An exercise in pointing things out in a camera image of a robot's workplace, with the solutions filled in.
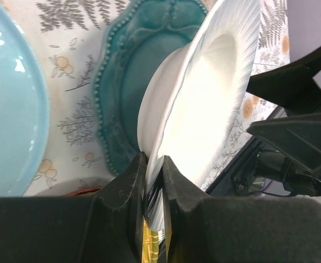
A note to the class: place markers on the woven bamboo tray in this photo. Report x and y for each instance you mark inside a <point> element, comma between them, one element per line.
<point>153,249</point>

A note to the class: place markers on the cream and blue plate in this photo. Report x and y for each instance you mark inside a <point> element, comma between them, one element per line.
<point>24,110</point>

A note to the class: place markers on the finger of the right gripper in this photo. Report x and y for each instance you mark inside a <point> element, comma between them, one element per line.
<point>298,137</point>
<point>291,86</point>

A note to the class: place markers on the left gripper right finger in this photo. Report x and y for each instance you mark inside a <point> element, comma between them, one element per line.
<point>201,228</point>

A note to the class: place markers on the teal embossed plate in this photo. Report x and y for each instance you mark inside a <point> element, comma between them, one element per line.
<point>133,47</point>

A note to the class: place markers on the white ribbed deep plate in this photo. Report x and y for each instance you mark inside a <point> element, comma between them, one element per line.
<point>192,101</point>

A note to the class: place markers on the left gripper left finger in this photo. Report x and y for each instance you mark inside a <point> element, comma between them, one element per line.
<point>104,227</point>

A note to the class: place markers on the floral table mat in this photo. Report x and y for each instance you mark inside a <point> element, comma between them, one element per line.
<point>66,36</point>

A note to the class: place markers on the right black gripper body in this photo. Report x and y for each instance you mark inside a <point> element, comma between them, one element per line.
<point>295,178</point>

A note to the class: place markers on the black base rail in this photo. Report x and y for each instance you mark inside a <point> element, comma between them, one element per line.
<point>239,177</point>

